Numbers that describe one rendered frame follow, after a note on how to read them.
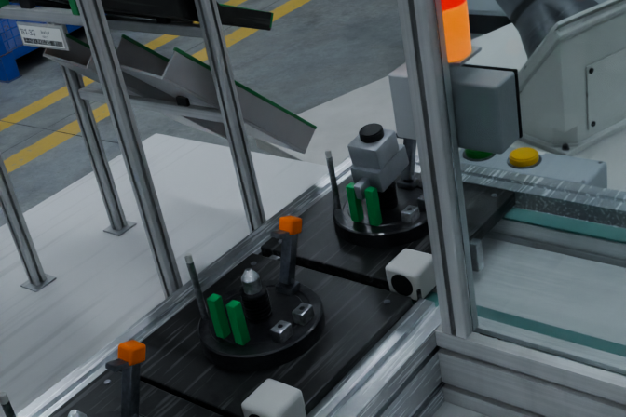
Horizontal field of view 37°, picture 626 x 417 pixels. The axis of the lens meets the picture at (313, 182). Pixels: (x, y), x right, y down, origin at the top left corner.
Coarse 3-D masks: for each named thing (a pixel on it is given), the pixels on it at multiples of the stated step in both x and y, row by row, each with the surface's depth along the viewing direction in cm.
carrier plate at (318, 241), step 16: (400, 176) 130; (416, 176) 129; (320, 208) 126; (304, 224) 123; (320, 224) 122; (272, 240) 121; (304, 240) 119; (320, 240) 119; (336, 240) 118; (416, 240) 115; (304, 256) 116; (320, 256) 115; (336, 256) 115; (352, 256) 114; (368, 256) 114; (384, 256) 113; (336, 272) 113; (352, 272) 111; (368, 272) 111; (384, 272) 110; (384, 288) 109
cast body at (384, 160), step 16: (368, 128) 114; (384, 128) 115; (352, 144) 114; (368, 144) 113; (384, 144) 113; (400, 144) 117; (352, 160) 116; (368, 160) 114; (384, 160) 114; (400, 160) 117; (352, 176) 116; (368, 176) 115; (384, 176) 114
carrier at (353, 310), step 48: (240, 288) 109; (288, 288) 105; (336, 288) 109; (192, 336) 105; (240, 336) 98; (288, 336) 98; (336, 336) 101; (192, 384) 98; (240, 384) 96; (288, 384) 95
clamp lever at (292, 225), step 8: (288, 216) 105; (280, 224) 104; (288, 224) 104; (296, 224) 104; (272, 232) 103; (280, 232) 103; (288, 232) 104; (296, 232) 104; (288, 240) 105; (296, 240) 105; (288, 248) 105; (296, 248) 105; (288, 256) 105; (280, 264) 106; (288, 264) 105; (280, 272) 106; (288, 272) 105; (280, 280) 106; (288, 280) 105
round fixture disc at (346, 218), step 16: (400, 192) 122; (416, 192) 121; (400, 208) 118; (336, 224) 118; (352, 224) 117; (368, 224) 116; (384, 224) 116; (400, 224) 115; (416, 224) 114; (352, 240) 116; (368, 240) 115; (384, 240) 114; (400, 240) 114
